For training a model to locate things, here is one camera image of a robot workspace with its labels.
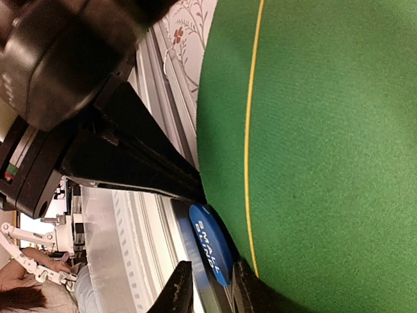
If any round green poker mat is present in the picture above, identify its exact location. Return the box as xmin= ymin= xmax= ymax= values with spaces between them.
xmin=197 ymin=1 xmax=416 ymax=312

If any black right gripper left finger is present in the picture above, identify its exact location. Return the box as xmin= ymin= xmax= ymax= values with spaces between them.
xmin=147 ymin=261 xmax=194 ymax=313

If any floral white tablecloth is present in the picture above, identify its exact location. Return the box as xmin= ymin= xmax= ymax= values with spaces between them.
xmin=159 ymin=0 xmax=219 ymax=95

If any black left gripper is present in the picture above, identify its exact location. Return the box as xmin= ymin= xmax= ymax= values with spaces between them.
xmin=1 ymin=1 xmax=172 ymax=218

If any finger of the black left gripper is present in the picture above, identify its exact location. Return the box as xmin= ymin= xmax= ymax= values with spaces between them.
xmin=59 ymin=130 xmax=205 ymax=202
xmin=94 ymin=81 xmax=202 ymax=189

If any person in background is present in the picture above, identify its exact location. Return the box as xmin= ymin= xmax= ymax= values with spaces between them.
xmin=1 ymin=259 xmax=79 ymax=312

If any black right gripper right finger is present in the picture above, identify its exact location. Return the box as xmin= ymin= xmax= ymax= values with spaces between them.
xmin=233 ymin=259 xmax=309 ymax=313

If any blue small blind button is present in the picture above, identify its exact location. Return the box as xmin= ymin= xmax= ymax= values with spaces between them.
xmin=189 ymin=203 xmax=235 ymax=287

